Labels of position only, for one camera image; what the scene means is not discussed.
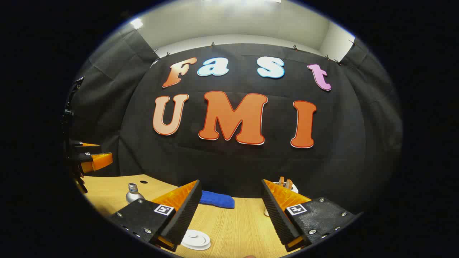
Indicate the silver water bottle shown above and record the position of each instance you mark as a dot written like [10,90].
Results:
[133,195]

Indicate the blue folded towel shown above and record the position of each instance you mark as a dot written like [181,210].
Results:
[217,199]

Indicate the white toaster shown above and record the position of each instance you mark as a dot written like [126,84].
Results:
[294,188]

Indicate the toasted bread slice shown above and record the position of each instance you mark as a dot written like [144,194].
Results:
[288,184]
[282,181]

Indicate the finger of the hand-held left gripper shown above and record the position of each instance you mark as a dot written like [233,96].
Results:
[86,148]
[86,157]

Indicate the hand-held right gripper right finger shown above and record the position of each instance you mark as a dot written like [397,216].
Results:
[278,218]

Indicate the black backdrop cloth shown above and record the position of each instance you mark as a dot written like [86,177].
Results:
[229,161]

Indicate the ceiling light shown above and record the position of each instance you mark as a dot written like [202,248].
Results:
[136,23]

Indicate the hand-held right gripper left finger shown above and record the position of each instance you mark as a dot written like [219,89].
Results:
[186,215]

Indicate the white saucer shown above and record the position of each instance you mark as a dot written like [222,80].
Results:
[195,248]

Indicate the white teacup lid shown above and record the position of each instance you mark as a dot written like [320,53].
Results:
[197,237]

